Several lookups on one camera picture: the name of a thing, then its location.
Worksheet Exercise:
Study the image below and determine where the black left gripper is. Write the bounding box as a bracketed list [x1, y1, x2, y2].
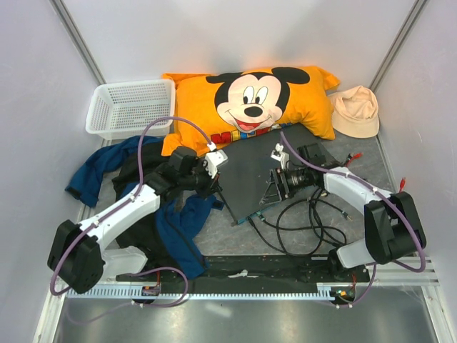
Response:
[179, 159, 222, 200]

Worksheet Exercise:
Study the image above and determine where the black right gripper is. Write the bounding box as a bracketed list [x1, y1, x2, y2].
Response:
[260, 166, 311, 206]

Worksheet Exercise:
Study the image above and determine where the dark grey network switch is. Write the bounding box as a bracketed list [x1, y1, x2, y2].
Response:
[219, 124, 340, 226]

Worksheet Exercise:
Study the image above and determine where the red ethernet cable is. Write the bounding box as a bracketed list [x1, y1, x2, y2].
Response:
[348, 151, 408, 192]

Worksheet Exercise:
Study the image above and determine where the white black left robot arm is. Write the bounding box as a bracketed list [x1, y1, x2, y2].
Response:
[47, 146, 228, 295]

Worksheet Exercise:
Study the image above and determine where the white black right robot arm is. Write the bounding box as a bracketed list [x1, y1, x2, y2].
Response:
[262, 144, 426, 282]

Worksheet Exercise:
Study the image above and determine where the blue and black jacket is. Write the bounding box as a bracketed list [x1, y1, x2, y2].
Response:
[65, 136, 223, 273]

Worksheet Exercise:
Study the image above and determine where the orange Mickey Mouse pillow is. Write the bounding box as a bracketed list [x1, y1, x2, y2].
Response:
[161, 66, 340, 156]

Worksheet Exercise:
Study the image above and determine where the white plastic mesh basket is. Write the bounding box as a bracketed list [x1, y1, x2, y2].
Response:
[85, 79, 176, 140]

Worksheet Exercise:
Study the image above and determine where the beige bucket hat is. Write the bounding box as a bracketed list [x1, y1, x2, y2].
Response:
[328, 86, 380, 139]

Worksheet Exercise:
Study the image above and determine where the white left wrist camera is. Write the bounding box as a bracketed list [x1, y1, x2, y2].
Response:
[204, 150, 228, 179]

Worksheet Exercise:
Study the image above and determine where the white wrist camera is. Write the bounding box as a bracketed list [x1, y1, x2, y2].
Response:
[271, 143, 289, 169]
[204, 150, 228, 179]

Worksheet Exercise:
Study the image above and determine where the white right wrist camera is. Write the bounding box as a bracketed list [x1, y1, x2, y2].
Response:
[271, 143, 289, 169]

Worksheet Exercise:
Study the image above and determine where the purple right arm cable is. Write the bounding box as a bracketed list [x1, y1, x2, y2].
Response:
[280, 131, 428, 309]

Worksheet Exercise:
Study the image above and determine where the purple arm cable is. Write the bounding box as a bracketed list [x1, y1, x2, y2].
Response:
[280, 131, 428, 309]
[49, 116, 217, 308]

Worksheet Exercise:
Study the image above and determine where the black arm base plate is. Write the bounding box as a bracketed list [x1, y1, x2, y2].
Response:
[117, 254, 370, 293]

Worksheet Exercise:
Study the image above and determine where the aluminium frame rail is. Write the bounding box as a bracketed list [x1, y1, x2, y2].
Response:
[59, 250, 435, 294]

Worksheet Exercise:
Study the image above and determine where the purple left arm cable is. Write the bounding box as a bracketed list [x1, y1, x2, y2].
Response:
[49, 116, 217, 308]

